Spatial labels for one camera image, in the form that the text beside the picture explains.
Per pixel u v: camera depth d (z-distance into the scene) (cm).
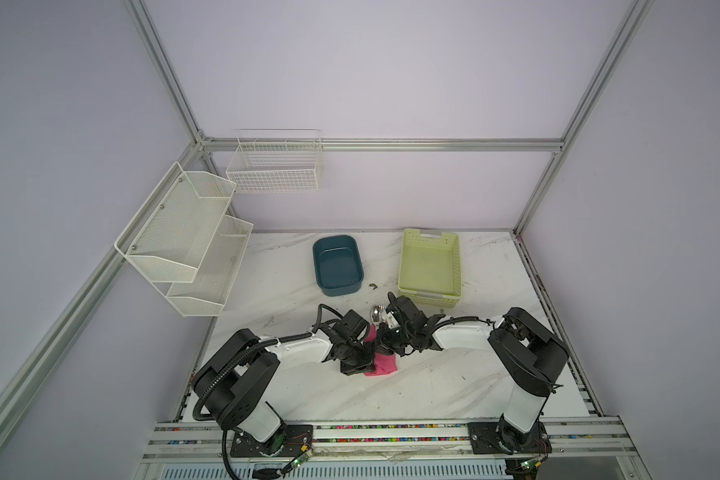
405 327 73
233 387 44
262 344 48
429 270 110
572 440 75
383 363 84
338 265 108
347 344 73
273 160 96
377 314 95
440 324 64
